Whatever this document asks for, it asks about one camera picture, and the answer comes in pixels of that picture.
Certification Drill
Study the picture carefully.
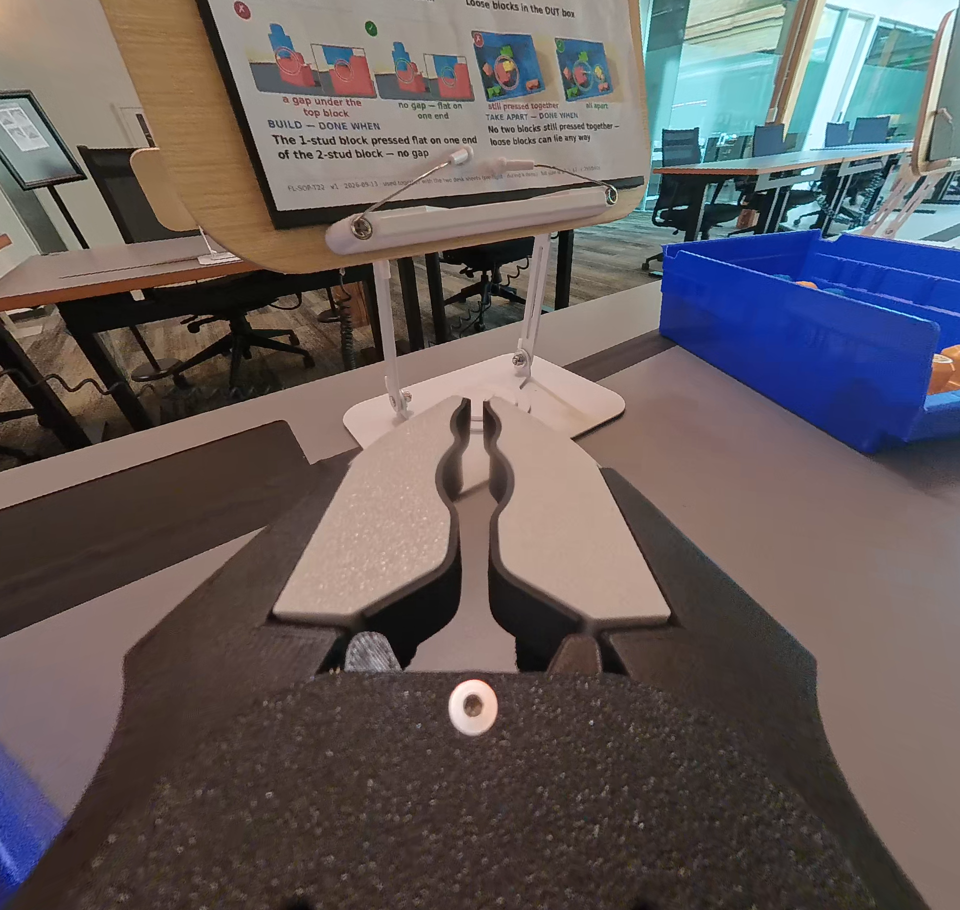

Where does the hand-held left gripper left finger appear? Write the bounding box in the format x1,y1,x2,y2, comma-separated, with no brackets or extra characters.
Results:
271,396,474,665

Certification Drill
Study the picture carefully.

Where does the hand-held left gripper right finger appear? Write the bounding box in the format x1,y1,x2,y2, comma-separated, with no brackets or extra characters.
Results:
482,397,674,669

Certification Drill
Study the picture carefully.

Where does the blue plastic bin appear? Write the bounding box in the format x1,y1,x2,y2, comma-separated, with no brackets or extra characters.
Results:
0,743,66,890
658,229,960,455

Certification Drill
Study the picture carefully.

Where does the brown wooden desk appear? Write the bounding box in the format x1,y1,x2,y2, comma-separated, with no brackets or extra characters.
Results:
0,237,378,433
392,227,580,358
649,142,918,245

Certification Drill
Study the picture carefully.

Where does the printed instruction sheet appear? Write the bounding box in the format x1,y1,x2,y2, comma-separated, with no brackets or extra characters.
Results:
178,0,651,232

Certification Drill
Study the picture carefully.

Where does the framed sign on stand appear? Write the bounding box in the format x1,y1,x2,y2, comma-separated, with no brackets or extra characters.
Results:
0,88,91,253

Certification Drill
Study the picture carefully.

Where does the black cable flap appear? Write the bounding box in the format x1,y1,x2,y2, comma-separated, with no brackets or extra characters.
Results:
0,419,363,639

